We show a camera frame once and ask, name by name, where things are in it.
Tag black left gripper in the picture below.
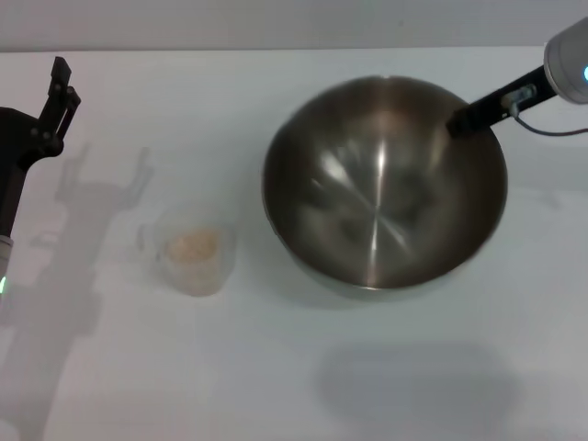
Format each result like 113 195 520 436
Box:
0 56 83 240

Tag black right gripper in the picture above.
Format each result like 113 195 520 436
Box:
446 65 556 141

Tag stainless steel mixing bowl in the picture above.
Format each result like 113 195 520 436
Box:
261 74 509 291

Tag beige rice grains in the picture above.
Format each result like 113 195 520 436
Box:
164 229 220 273

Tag clear plastic measuring cup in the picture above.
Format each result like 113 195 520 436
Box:
137 219 238 299

